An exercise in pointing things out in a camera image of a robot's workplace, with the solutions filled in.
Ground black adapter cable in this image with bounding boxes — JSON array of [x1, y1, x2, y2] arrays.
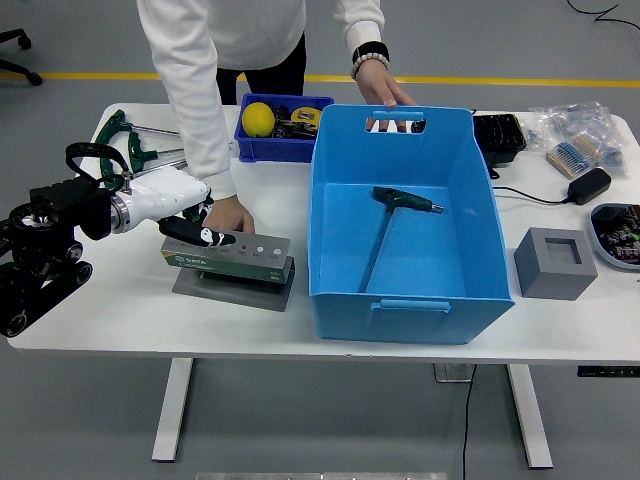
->
[[492, 186, 571, 205]]

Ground small dark blue bin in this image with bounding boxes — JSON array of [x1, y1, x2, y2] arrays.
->
[[233, 93, 335, 164]]

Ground thin black floor cable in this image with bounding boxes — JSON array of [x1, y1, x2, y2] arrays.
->
[[567, 0, 640, 31]]

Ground black table control panel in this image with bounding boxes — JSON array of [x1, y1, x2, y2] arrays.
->
[[577, 365, 640, 379]]

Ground black power adapter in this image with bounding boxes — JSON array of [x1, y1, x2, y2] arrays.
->
[[567, 167, 613, 206]]

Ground clear bag of resistor strips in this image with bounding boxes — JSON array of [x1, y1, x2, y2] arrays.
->
[[545, 132, 630, 180]]

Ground yellow ball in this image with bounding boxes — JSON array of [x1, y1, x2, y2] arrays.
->
[[242, 101, 277, 139]]

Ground grey blue oval tray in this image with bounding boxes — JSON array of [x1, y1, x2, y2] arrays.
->
[[588, 202, 640, 273]]

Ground grey green hex key stand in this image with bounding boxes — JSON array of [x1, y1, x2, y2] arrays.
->
[[159, 230, 297, 313]]

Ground long green T-handle hex key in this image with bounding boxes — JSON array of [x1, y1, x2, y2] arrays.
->
[[94, 109, 180, 147]]

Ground black plastic tray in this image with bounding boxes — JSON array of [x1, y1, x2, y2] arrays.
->
[[473, 113, 530, 180]]

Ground person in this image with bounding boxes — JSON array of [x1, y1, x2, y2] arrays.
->
[[137, 0, 386, 106]]

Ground person's left hand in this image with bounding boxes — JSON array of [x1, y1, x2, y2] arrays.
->
[[353, 62, 419, 134]]

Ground white table leg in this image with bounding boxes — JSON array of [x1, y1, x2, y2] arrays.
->
[[151, 357, 195, 462], [505, 363, 555, 470]]

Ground person's right hand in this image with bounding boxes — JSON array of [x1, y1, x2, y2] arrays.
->
[[202, 194, 256, 235]]

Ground pile of circuit boards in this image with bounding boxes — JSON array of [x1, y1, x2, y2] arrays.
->
[[597, 205, 640, 264]]

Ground large light blue box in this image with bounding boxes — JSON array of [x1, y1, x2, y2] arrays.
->
[[308, 103, 516, 346]]

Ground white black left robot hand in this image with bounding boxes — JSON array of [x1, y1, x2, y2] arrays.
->
[[124, 167, 240, 250]]

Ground clear plastic parts bag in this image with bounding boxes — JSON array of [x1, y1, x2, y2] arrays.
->
[[528, 101, 616, 151]]

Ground dark brown small parts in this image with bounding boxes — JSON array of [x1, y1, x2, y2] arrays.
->
[[272, 103, 321, 140]]

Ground yellow tape measure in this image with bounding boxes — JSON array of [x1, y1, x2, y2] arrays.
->
[[290, 106, 324, 132]]

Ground grey hollow cube block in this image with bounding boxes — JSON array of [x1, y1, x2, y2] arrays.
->
[[513, 226, 599, 301]]

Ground grey metal floor bracket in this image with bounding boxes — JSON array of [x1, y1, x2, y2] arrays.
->
[[433, 363, 476, 384]]

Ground thick green T-handle hex key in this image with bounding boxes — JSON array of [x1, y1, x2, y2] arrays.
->
[[359, 185, 445, 295]]

